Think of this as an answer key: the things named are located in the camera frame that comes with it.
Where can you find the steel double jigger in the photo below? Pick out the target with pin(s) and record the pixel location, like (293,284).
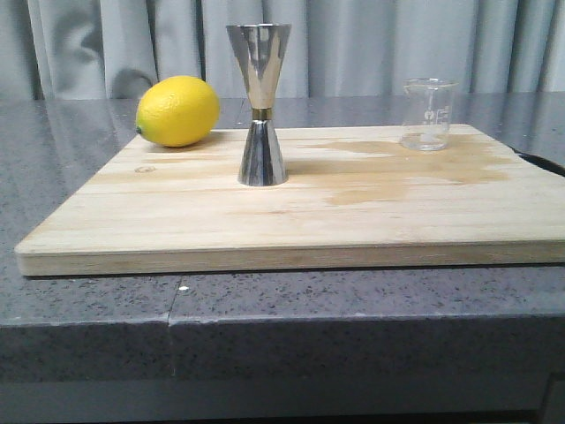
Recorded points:
(259,50)

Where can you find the small glass beaker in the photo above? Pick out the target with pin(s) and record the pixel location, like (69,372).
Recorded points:
(428,113)

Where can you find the wooden cutting board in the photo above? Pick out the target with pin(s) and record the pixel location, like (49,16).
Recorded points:
(354,197)

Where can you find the yellow lemon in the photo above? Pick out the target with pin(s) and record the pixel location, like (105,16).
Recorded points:
(177,111)

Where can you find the grey curtain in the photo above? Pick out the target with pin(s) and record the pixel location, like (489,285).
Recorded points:
(117,49)

